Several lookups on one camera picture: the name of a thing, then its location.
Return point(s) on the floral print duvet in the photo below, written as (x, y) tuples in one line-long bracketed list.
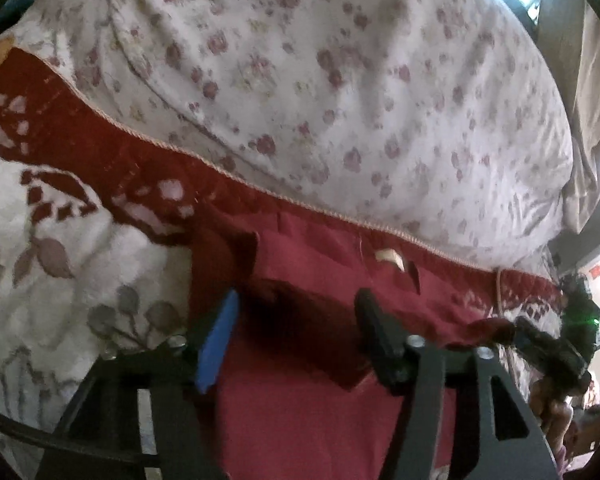
[(330, 85)]

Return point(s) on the beige curtain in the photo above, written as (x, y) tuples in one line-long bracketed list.
[(590, 110)]

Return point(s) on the person's right hand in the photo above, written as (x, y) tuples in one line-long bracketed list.
[(555, 415)]

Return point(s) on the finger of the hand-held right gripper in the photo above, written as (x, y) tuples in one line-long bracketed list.
[(542, 342)]

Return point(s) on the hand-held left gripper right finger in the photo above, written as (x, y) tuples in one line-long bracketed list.
[(380, 340)]

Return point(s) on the red and white fleece blanket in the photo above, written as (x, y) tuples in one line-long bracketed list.
[(55, 240)]

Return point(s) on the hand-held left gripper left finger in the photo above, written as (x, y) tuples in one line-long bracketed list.
[(219, 345)]

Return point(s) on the dark red shirt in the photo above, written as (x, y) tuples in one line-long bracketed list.
[(300, 410)]

